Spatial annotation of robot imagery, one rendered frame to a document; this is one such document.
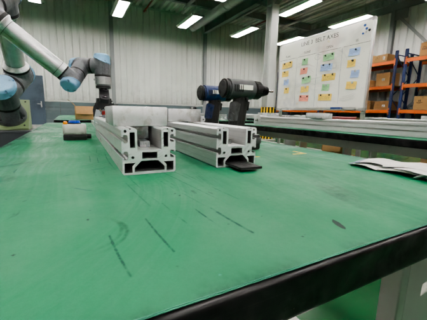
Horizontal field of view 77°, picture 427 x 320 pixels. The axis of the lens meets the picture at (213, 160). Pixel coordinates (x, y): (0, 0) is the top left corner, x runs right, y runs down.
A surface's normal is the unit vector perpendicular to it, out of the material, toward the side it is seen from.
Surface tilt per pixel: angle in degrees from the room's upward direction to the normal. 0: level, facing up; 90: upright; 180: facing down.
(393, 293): 90
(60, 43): 90
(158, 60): 90
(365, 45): 90
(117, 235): 0
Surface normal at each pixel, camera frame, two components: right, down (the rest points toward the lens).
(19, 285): 0.02, -0.98
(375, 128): -0.87, 0.07
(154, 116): 0.45, 0.17
